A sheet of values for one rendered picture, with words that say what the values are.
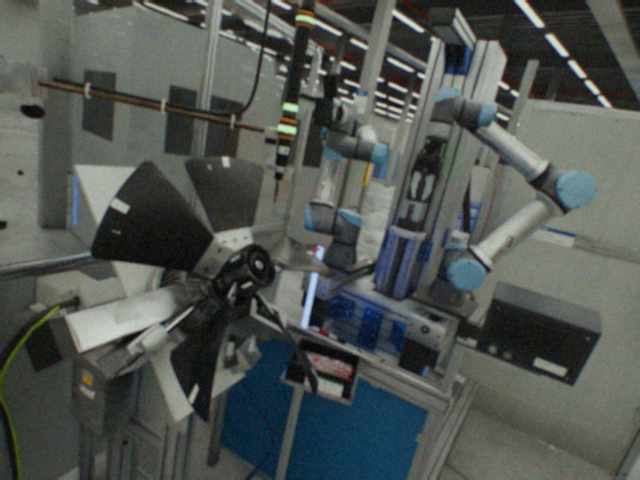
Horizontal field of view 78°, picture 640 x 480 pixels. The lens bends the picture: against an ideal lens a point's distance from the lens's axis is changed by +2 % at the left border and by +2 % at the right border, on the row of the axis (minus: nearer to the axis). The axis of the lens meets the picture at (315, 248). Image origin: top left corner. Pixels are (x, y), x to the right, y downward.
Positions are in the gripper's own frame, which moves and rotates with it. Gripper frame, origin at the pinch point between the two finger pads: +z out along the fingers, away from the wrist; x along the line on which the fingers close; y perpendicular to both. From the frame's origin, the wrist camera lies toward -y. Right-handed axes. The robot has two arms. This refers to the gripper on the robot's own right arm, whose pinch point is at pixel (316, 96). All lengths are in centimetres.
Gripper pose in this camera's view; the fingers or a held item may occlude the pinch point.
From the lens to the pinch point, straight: 120.0
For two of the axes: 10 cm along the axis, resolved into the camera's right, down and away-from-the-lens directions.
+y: -1.9, 9.5, 2.6
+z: -3.2, 1.9, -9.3
